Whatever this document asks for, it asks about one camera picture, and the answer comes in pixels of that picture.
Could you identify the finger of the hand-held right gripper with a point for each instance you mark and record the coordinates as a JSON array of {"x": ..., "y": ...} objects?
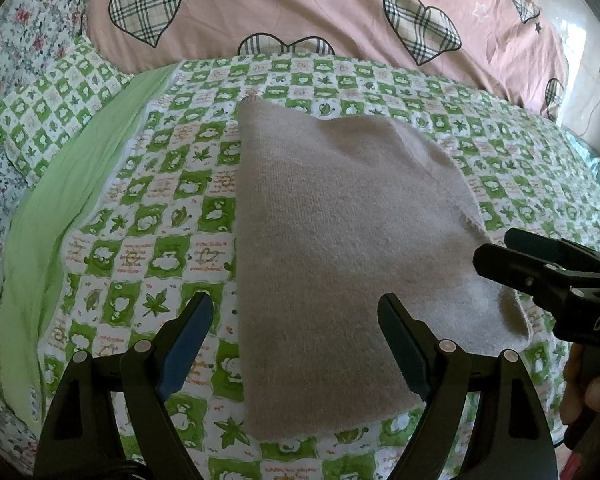
[
  {"x": 555, "y": 245},
  {"x": 520, "y": 270}
]

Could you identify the floral bed sheet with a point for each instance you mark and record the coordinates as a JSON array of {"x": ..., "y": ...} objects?
[{"x": 25, "y": 30}]

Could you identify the green checkered blanket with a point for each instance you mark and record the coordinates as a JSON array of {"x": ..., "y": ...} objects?
[{"x": 180, "y": 160}]

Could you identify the light green cloth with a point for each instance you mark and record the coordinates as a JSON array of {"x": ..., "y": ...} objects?
[{"x": 55, "y": 220}]

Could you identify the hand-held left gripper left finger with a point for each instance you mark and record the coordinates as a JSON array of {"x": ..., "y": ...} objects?
[{"x": 190, "y": 345}]

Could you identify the pink heart print quilt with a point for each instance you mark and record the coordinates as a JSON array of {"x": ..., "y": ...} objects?
[{"x": 305, "y": 5}]

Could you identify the beige knitted sweater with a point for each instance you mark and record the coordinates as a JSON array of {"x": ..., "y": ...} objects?
[{"x": 340, "y": 240}]

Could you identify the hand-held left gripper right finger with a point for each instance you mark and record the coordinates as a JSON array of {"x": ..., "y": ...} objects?
[{"x": 405, "y": 347}]

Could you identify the green checkered pillow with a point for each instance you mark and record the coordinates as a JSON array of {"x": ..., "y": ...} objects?
[{"x": 45, "y": 110}]

